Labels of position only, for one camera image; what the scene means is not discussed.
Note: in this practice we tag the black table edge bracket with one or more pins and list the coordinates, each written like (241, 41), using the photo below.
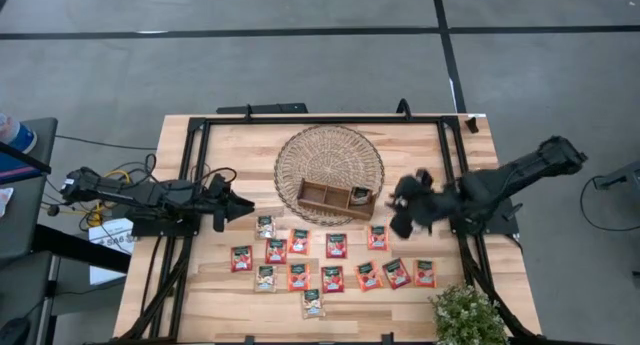
(248, 340)
(387, 339)

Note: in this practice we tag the black desk crossbar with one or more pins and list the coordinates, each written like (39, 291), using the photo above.
(80, 247)

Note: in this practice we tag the white tissue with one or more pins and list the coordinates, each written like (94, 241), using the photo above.
(4, 201)

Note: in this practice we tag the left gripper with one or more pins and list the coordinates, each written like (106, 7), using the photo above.
(220, 185)

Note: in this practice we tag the grey side table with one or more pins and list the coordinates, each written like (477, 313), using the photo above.
(25, 295)
(30, 210)

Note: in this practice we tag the orange tea packet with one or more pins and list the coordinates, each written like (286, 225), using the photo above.
(299, 277)
(377, 237)
(425, 273)
(369, 276)
(300, 241)

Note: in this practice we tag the black table clamp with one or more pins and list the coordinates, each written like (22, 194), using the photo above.
(471, 125)

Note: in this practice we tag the beige tea packet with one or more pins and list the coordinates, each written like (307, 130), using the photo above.
(265, 278)
(361, 196)
(265, 227)
(313, 303)

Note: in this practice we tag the white printed paper sheet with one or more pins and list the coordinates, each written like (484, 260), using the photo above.
(107, 235)

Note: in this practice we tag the black computer mouse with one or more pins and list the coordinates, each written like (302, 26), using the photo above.
(12, 331)

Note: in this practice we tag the black aluminium table frame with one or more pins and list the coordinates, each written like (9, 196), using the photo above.
(325, 120)

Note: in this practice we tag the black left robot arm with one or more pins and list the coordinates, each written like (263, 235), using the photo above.
(100, 187)

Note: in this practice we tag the wooden tea organizer box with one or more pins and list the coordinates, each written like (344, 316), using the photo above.
(325, 197)

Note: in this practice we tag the green plant white flowers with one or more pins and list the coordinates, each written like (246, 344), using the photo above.
(467, 315)

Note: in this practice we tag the black power strip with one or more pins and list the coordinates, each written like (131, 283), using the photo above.
(260, 108)

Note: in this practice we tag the blue binder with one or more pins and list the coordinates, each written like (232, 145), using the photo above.
(15, 167)

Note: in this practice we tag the blue and white bottle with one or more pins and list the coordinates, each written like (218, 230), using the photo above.
(15, 135)

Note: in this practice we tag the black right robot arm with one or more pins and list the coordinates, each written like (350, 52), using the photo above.
(530, 167)

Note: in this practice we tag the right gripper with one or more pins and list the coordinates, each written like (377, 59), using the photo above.
(440, 205)

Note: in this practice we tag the red tea packet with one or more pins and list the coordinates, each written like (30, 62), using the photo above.
(396, 273)
(276, 251)
(336, 245)
(241, 258)
(332, 279)

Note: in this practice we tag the round woven placemat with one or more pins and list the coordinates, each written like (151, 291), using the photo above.
(327, 155)

